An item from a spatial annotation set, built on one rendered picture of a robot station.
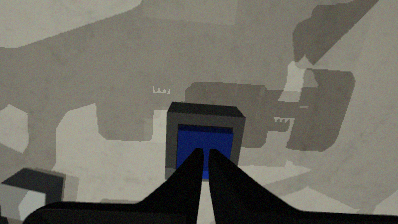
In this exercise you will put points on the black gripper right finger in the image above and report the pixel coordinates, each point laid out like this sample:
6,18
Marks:
239,199

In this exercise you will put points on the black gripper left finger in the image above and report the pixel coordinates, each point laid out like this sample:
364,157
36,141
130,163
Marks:
176,201

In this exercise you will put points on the blue button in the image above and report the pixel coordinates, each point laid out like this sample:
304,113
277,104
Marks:
190,126

